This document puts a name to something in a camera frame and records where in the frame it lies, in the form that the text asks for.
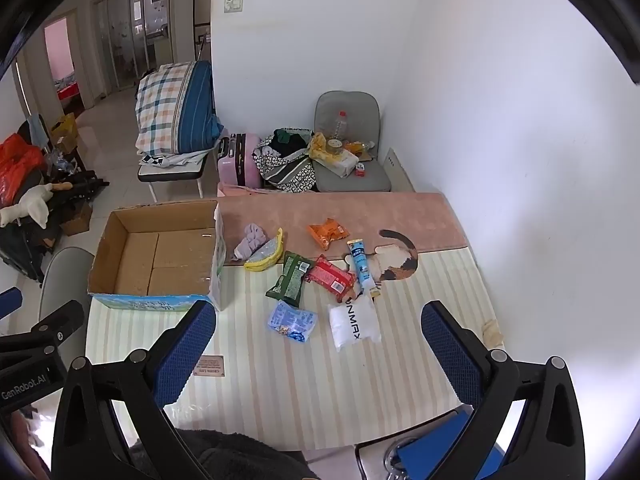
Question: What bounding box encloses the grey flat panel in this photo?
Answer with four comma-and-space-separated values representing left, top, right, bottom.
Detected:
382, 147, 416, 193

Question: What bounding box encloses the white pillow packet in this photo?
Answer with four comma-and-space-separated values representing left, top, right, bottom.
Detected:
327, 294, 382, 352

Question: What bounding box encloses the white plush goose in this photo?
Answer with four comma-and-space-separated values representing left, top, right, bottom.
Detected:
0, 184, 53, 228

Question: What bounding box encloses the green snack packet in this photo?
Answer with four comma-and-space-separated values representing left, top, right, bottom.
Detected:
265, 251, 315, 307

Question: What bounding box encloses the blue stool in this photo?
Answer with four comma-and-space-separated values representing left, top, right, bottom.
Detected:
355, 407, 506, 480

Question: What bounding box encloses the pile of black equipment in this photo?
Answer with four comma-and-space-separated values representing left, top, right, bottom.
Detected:
0, 167, 111, 283

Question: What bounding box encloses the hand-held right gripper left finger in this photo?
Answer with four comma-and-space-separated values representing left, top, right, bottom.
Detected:
51, 299, 217, 480

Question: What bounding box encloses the purple cloth scrunchie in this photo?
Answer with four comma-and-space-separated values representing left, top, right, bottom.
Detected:
233, 223, 268, 261

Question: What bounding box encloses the plaid quilt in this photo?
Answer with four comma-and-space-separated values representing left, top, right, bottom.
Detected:
136, 60, 224, 156

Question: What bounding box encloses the blue and white snack packet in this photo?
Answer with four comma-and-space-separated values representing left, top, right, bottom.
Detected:
266, 301, 318, 343

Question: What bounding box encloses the light blue long packet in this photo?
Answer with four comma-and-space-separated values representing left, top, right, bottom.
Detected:
347, 239, 381, 301

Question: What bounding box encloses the black and white patterned bag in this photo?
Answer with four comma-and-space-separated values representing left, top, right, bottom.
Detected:
252, 127, 318, 193

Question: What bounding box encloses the orange snack packet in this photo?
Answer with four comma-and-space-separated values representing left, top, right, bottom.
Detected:
307, 217, 350, 252

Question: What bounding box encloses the clear plastic bottle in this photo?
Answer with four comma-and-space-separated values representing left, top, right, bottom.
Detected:
327, 110, 349, 142

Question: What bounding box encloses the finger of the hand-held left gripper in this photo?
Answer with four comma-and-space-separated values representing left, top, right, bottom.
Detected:
27, 300, 85, 358
0, 287, 24, 320

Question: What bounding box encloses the yellow plastic bag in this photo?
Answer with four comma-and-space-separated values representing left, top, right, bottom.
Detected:
307, 132, 361, 178

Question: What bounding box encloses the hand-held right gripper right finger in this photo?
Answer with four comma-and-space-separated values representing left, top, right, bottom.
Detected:
421, 300, 586, 480

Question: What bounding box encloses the pink suitcase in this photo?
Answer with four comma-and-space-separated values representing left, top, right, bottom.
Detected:
216, 132, 263, 191

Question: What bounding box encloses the red plastic bag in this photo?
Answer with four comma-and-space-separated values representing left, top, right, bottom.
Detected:
0, 134, 48, 206

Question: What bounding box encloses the red snack packet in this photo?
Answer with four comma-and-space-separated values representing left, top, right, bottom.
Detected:
303, 255, 358, 303

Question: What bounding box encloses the yellow snack packet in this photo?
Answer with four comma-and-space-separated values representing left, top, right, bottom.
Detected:
243, 227, 284, 273

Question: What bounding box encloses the pink paper bag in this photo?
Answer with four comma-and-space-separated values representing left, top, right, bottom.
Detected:
217, 182, 266, 199

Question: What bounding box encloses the glass sliding door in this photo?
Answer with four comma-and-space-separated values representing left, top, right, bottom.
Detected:
90, 0, 176, 103

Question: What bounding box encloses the yellow cardboard box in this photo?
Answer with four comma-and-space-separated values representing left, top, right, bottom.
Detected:
50, 112, 81, 153

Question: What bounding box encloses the grey cushioned chair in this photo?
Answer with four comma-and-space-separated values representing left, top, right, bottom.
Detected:
312, 91, 392, 193

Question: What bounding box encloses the person's left forearm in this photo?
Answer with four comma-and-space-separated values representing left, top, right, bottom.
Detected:
0, 407, 51, 480

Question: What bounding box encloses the small brown cardboard box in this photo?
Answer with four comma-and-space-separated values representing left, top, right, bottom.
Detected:
60, 202, 93, 237

